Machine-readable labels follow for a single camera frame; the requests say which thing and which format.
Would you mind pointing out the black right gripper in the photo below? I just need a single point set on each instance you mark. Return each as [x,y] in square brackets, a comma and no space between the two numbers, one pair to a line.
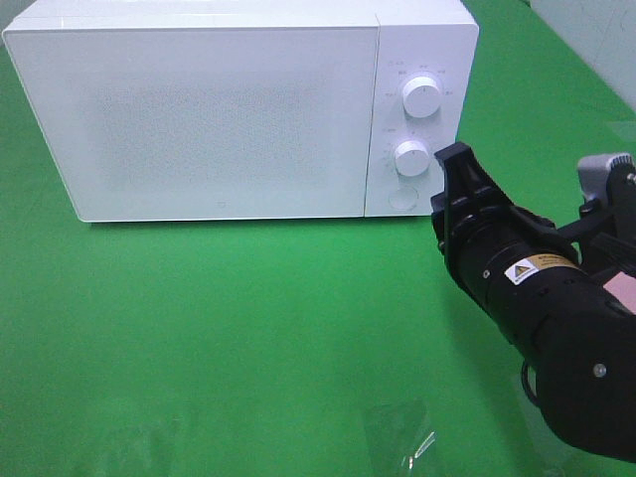
[482,236]

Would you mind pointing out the pink round plate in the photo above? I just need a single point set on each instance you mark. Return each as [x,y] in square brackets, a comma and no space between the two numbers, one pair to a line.
[623,287]

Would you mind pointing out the white microwave door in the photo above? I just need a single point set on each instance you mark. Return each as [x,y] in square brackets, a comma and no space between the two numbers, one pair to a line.
[186,124]

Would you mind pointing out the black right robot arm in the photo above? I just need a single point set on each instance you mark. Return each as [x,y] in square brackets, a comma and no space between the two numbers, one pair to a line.
[546,288]

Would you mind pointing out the lower white round knob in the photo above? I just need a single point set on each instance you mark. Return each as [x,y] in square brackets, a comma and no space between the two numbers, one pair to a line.
[412,158]

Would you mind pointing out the white round knob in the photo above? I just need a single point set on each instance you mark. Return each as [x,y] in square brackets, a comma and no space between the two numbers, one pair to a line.
[421,96]
[412,158]

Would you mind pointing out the round white door-release button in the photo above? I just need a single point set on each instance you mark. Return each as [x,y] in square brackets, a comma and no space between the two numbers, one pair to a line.
[404,198]

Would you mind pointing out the upper white round knob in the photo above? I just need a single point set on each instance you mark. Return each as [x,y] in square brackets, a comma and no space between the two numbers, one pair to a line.
[421,96]

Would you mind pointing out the white microwave oven body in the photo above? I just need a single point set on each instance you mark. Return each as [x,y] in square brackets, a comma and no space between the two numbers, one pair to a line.
[434,38]

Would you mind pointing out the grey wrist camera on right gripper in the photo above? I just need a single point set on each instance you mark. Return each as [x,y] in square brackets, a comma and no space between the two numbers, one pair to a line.
[593,174]

